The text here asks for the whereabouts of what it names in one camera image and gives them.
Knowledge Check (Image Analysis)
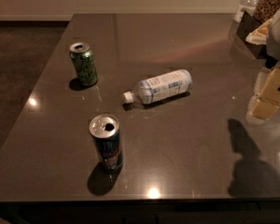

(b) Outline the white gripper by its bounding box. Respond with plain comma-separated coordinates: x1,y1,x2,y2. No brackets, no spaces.
250,8,280,120

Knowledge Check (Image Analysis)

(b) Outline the blue label plastic water bottle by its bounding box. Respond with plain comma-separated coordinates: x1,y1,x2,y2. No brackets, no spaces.
123,69,192,105

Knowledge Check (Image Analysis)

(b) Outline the dark snack holder box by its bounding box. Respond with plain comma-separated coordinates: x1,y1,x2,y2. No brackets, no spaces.
236,11,267,59

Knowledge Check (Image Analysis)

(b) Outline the blue energy drink can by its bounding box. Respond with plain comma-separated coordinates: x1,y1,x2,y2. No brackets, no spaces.
89,114,123,172

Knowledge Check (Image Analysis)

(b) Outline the green soda can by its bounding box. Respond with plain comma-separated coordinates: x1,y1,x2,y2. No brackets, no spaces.
69,42,98,87

